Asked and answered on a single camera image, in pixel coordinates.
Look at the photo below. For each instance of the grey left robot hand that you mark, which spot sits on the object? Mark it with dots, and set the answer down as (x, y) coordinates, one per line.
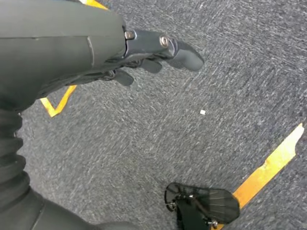
(60, 41)

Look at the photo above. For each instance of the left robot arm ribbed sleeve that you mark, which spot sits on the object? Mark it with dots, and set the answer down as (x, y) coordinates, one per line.
(12, 158)

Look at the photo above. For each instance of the small white floor scrap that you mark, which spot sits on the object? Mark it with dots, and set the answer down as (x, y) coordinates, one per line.
(203, 112)

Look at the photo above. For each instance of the black left robot foot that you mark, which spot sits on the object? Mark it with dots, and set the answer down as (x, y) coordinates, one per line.
(203, 203)

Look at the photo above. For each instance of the ragged yellow floor tape strip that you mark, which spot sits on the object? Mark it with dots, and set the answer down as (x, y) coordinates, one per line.
(275, 158)

